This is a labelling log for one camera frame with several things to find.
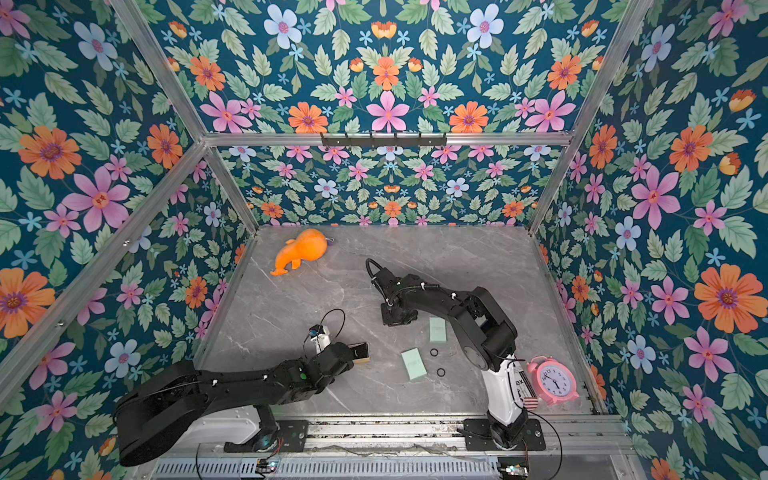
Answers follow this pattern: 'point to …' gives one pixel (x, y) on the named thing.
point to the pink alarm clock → (552, 381)
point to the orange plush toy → (310, 245)
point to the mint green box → (438, 329)
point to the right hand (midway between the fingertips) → (399, 315)
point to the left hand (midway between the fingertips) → (357, 353)
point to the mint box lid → (413, 363)
